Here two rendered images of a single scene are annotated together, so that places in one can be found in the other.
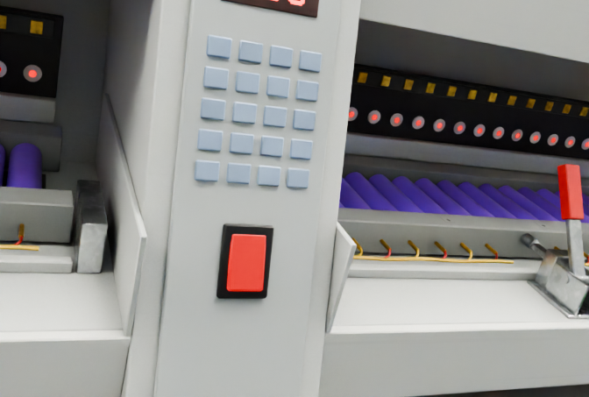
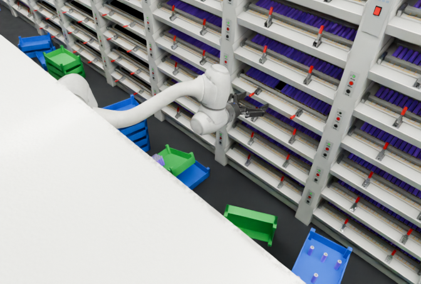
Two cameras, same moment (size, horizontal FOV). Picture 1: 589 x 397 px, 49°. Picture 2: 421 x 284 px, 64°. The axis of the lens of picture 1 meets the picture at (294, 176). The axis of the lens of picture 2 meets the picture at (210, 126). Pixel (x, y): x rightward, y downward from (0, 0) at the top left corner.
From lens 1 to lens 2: 121 cm
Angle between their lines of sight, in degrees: 70
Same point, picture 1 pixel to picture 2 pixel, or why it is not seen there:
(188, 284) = (369, 11)
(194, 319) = (369, 15)
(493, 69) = not seen: outside the picture
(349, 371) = (391, 31)
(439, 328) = (406, 29)
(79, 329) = (358, 13)
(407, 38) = not seen: outside the picture
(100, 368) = (359, 18)
